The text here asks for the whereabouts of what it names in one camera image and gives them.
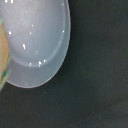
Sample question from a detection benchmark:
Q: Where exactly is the grey toy pot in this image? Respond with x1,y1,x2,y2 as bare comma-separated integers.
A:
0,0,71,88

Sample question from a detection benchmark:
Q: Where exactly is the tan gripper finger with teal pad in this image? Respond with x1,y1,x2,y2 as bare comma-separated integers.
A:
0,20,11,90

